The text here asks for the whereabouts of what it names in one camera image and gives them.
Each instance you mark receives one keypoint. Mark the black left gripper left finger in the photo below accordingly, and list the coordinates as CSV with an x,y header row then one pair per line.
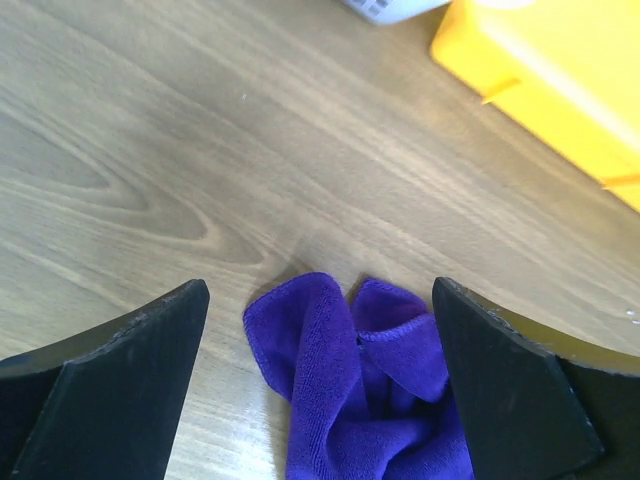
x,y
104,403

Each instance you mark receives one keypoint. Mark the white perforated plastic basket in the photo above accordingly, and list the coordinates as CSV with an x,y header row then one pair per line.
x,y
386,12

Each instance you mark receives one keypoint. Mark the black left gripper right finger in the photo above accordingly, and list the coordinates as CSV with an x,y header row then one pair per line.
x,y
534,402

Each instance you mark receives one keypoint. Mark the purple towel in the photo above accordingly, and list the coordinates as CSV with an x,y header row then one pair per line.
x,y
365,378

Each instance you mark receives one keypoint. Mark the yellow plastic tray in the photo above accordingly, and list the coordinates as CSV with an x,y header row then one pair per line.
x,y
567,71

